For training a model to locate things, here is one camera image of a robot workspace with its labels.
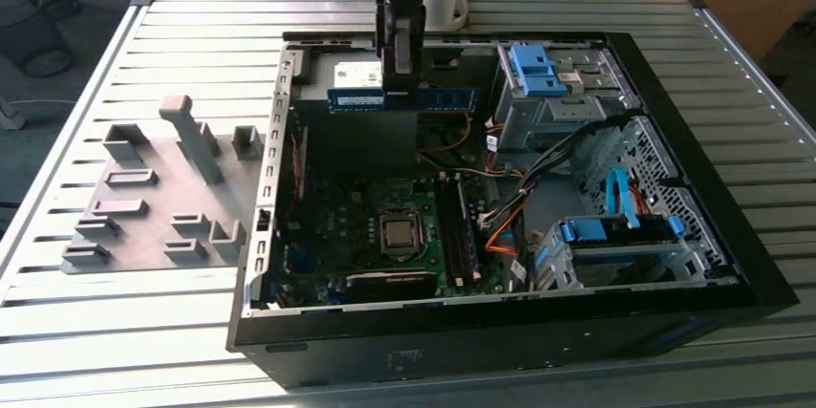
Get metal socket cover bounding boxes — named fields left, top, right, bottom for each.
left=379, top=210, right=427, bottom=259

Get blue RAM stick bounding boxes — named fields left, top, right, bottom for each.
left=327, top=86, right=481, bottom=115

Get grey power supply unit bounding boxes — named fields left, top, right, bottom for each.
left=291, top=52, right=423, bottom=170

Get black RAM slot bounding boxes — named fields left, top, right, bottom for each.
left=441, top=171, right=465, bottom=285

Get orange flat data wire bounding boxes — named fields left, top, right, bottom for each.
left=627, top=185, right=656, bottom=216

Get blue plastic drive carrier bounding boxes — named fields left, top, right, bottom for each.
left=509, top=44, right=572, bottom=98

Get multicoloured power wires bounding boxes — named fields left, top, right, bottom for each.
left=445, top=164, right=529, bottom=181

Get grey metal disk bay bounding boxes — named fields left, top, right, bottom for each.
left=532, top=214, right=732, bottom=292

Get white floor object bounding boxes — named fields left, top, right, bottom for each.
left=0, top=97, right=77, bottom=131

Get yellow wire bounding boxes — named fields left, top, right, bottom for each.
left=420, top=113, right=473, bottom=154

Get black graphics card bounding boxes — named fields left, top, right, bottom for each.
left=343, top=269, right=441, bottom=304

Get red wire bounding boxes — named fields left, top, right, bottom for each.
left=289, top=133, right=305, bottom=208

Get black mesh wastebasket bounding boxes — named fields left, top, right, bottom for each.
left=0, top=0, right=81, bottom=78

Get grey metal drive cage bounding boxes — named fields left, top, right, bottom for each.
left=493, top=42, right=643, bottom=154

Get silver CPU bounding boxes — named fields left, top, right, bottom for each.
left=384, top=221, right=420, bottom=247

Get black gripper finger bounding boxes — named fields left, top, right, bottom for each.
left=373, top=0, right=423, bottom=75
left=384, top=4, right=427, bottom=111

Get blue flat data wire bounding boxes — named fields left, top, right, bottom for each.
left=604, top=166, right=643, bottom=230

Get black open PC case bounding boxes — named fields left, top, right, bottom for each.
left=225, top=31, right=801, bottom=389

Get hard disk in blue carrier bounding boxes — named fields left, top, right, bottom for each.
left=560, top=214, right=687, bottom=249

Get grey plastic parts rack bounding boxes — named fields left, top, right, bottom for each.
left=57, top=94, right=267, bottom=275

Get black cable bundle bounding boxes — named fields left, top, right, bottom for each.
left=509, top=125, right=613, bottom=199

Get green motherboard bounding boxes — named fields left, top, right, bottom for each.
left=273, top=173, right=511, bottom=307

